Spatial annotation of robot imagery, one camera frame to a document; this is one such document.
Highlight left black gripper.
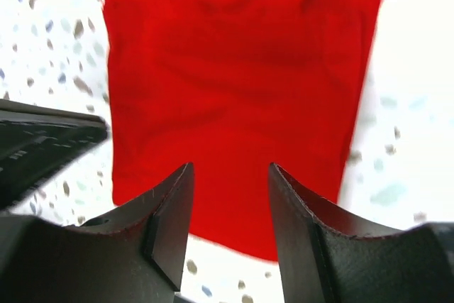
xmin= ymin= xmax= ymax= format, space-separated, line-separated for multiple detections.
xmin=1 ymin=99 xmax=109 ymax=207

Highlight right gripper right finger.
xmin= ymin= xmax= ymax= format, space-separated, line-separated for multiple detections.
xmin=267 ymin=162 xmax=407 ymax=303

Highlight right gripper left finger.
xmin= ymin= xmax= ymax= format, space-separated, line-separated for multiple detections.
xmin=81 ymin=162 xmax=195 ymax=292

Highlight red t-shirt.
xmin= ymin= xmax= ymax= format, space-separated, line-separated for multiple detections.
xmin=103 ymin=0 xmax=381 ymax=261

